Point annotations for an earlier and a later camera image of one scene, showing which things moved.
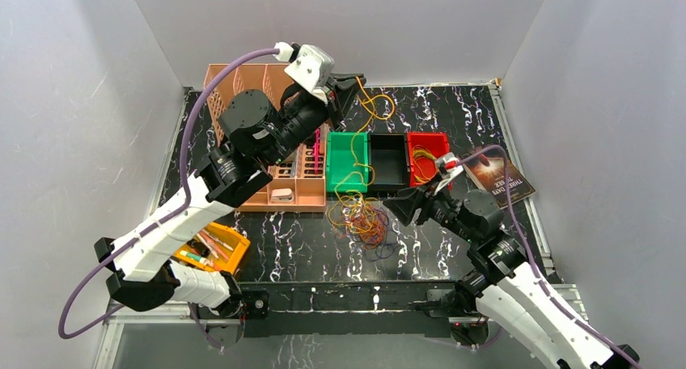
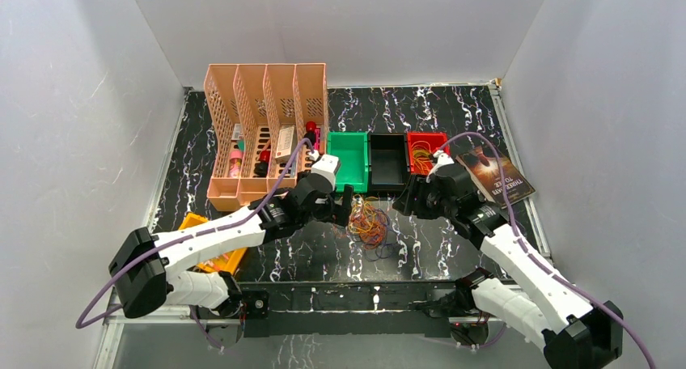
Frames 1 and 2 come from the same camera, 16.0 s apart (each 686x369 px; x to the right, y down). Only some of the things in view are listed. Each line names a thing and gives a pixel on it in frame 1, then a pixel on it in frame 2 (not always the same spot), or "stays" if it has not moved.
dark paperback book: (489, 170) stays
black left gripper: (332, 96) -> (336, 209)
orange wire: (370, 224) stays
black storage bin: (388, 154) stays
